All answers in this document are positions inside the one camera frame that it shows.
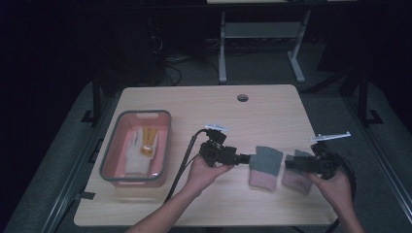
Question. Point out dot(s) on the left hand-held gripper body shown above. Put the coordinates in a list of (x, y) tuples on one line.
[(218, 152)]

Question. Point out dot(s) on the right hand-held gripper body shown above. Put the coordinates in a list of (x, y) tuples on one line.
[(320, 160)]

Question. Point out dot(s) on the pink basket with grey rim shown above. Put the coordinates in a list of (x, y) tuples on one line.
[(136, 149)]

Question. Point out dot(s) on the person's left hand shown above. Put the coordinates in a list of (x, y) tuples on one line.
[(202, 176)]

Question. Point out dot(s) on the person's right hand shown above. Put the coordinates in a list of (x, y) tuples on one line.
[(335, 191)]

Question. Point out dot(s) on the black metal stand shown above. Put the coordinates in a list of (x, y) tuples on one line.
[(366, 103)]

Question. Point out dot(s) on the white metal stand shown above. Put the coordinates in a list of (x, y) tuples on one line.
[(260, 30)]

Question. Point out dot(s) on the black table edge clip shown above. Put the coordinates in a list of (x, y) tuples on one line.
[(85, 195)]

